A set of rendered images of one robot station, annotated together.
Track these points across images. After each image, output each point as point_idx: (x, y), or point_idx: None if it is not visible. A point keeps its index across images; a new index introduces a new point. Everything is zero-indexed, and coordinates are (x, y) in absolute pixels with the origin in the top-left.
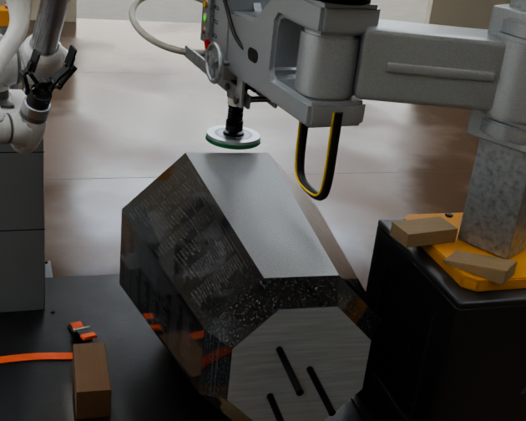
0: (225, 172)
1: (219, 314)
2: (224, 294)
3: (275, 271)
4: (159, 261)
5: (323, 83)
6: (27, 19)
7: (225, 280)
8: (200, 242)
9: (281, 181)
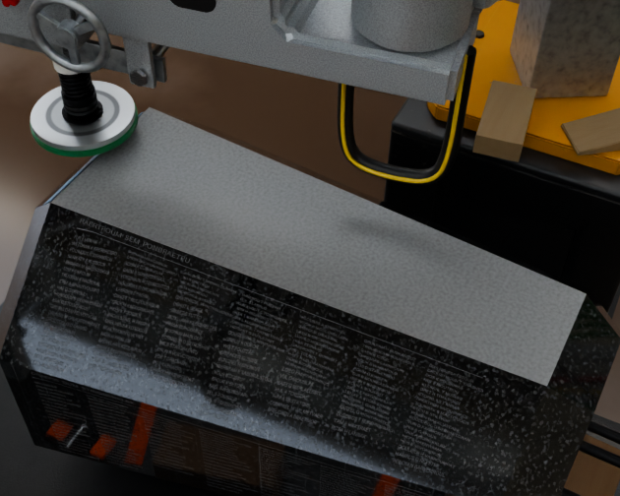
0: (171, 201)
1: (506, 474)
2: (479, 439)
3: (536, 360)
4: (241, 429)
5: (454, 21)
6: None
7: (454, 415)
8: (311, 366)
9: (259, 158)
